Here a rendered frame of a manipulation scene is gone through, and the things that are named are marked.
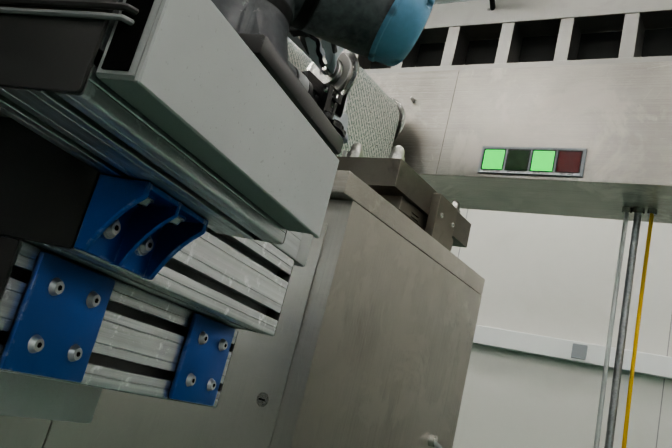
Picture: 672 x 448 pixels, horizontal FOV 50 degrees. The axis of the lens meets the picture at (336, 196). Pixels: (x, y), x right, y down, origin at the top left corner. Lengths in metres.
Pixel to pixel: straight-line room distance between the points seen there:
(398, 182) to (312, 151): 0.90
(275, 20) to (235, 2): 0.05
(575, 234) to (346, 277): 3.08
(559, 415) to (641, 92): 2.50
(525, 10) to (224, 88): 1.60
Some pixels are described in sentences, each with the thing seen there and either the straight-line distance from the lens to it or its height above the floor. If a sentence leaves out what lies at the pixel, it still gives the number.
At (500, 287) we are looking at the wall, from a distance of 4.22.
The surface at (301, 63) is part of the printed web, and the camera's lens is 1.91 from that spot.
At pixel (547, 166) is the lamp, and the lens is 1.74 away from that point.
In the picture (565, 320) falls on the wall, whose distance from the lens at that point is 4.08.
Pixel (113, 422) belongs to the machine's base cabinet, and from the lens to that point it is 1.38.
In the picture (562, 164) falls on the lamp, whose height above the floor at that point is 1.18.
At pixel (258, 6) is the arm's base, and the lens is 0.75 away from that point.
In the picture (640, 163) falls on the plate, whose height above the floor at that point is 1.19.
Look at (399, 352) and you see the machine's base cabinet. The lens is 1.39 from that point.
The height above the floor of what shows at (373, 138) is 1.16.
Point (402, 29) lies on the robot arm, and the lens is 0.82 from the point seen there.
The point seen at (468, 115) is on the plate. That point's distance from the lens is 1.88.
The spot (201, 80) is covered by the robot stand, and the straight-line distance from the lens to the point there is 0.41.
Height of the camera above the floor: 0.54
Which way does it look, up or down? 16 degrees up
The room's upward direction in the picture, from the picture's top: 15 degrees clockwise
